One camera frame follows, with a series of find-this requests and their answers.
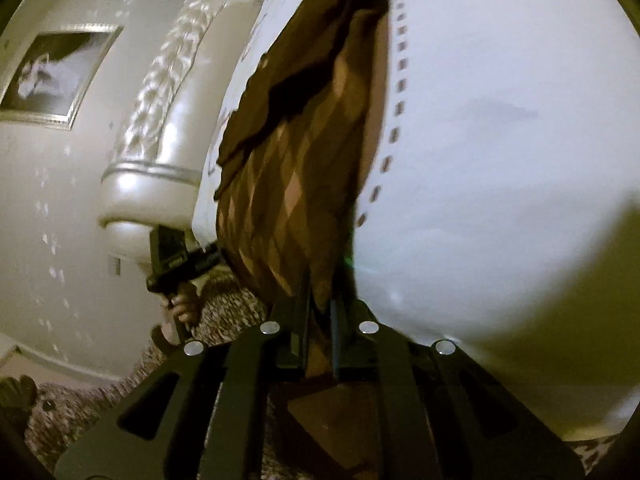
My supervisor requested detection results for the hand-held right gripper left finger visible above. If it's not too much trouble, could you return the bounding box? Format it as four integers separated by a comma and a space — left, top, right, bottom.
52, 270, 313, 480

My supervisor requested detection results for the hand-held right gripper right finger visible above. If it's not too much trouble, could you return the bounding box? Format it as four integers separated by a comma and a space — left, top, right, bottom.
330, 292, 586, 480

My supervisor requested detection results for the brown plaid garment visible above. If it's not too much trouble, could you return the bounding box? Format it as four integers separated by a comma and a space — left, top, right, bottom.
214, 0, 393, 480

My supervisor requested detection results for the person's left hand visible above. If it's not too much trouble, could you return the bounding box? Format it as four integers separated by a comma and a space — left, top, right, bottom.
162, 282, 201, 326

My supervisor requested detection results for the cream tufted leather headboard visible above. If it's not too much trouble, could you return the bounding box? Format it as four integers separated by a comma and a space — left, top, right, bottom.
97, 0, 271, 266

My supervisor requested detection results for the brown floral patterned rug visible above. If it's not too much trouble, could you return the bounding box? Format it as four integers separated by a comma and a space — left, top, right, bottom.
22, 265, 621, 480

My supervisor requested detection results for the dark shoe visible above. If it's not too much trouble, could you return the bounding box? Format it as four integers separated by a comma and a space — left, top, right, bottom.
0, 375, 38, 436

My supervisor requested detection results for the white patterned bed sheet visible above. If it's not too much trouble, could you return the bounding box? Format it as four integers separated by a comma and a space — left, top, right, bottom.
192, 0, 640, 441

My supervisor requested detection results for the silver framed wall picture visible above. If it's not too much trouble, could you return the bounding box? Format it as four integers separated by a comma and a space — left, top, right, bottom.
0, 22, 123, 131

